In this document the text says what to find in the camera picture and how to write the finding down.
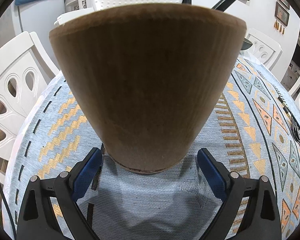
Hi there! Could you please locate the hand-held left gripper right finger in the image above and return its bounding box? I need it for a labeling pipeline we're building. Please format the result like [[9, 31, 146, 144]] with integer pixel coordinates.
[[197, 147, 282, 240]]

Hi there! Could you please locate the wooden utensil holder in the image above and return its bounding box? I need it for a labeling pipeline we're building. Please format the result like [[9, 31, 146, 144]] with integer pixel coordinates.
[[49, 2, 247, 174]]

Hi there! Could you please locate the white refrigerator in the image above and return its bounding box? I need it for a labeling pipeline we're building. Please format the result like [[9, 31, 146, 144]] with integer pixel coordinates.
[[0, 0, 67, 38]]

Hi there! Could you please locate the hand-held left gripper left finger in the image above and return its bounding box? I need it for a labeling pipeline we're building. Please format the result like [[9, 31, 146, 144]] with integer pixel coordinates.
[[16, 147, 103, 240]]

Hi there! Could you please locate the black handled metal spoon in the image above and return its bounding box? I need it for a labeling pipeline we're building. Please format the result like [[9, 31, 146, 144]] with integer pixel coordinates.
[[291, 122, 300, 144]]

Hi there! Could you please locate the green bowl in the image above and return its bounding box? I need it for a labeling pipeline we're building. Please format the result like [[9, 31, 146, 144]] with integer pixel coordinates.
[[241, 37, 253, 51]]

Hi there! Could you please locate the white storage shelf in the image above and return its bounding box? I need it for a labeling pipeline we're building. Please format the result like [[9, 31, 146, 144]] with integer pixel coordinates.
[[281, 27, 300, 90]]

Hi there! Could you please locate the blue patterned table mat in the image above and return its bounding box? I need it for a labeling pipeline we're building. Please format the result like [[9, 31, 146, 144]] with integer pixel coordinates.
[[4, 56, 300, 240]]

